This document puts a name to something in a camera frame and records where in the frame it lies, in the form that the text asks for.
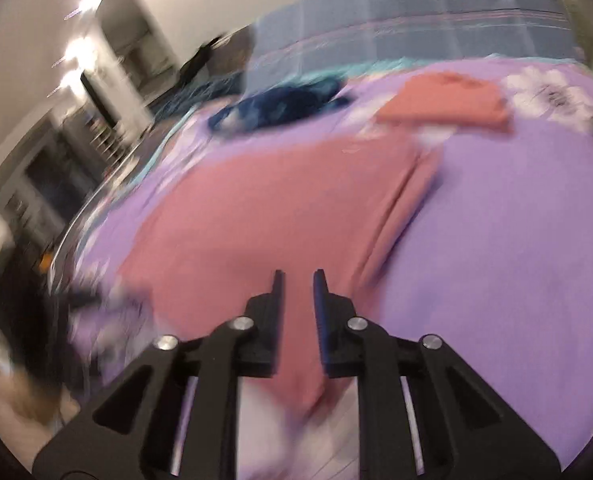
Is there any black garment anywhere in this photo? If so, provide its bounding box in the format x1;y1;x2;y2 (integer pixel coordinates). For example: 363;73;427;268
181;34;254;79

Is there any pink long-sleeve shirt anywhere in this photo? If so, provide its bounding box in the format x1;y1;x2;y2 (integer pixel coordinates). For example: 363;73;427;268
119;135;443;411

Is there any navy star-print garment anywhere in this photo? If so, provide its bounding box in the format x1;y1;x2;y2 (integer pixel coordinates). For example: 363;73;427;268
209;76;352;133

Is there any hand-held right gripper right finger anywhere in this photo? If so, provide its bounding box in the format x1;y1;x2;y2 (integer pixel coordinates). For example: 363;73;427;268
312;268;562;480

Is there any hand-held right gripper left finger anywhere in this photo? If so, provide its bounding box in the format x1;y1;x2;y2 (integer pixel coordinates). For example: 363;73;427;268
31;269;286;480

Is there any blue plaid pillow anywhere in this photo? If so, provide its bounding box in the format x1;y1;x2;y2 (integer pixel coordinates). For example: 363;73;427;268
246;0;577;81

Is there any folded orange garment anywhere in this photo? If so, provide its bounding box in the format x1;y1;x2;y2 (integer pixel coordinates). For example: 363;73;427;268
376;72;515;134

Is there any teal fuzzy blanket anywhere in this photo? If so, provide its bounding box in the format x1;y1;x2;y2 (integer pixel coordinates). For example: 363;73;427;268
156;72;247;122

